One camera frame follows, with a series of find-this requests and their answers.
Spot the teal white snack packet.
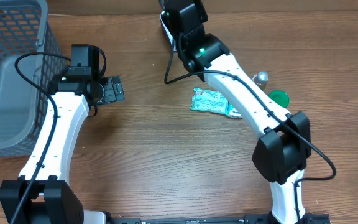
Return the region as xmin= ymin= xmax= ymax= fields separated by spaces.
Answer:
xmin=190 ymin=88 xmax=228 ymax=115

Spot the clear bottle yellow liquid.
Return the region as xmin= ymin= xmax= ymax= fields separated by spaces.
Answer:
xmin=252 ymin=71 xmax=269 ymax=90

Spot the green white tissue pack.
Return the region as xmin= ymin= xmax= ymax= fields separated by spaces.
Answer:
xmin=227 ymin=103 xmax=242 ymax=119

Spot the green lid white jar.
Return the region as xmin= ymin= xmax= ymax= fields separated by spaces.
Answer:
xmin=268 ymin=90 xmax=290 ymax=108

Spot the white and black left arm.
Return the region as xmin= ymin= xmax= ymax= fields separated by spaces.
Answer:
xmin=0 ymin=76 xmax=124 ymax=223

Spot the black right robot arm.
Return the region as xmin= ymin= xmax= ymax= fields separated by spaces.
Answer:
xmin=161 ymin=0 xmax=311 ymax=223

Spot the white barcode scanner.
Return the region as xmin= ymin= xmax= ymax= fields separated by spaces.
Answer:
xmin=160 ymin=10 xmax=177 ymax=52

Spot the grey plastic mesh basket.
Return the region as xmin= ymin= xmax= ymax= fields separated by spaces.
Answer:
xmin=0 ymin=0 xmax=66 ymax=156

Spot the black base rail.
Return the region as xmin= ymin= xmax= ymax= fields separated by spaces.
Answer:
xmin=101 ymin=213 xmax=331 ymax=224

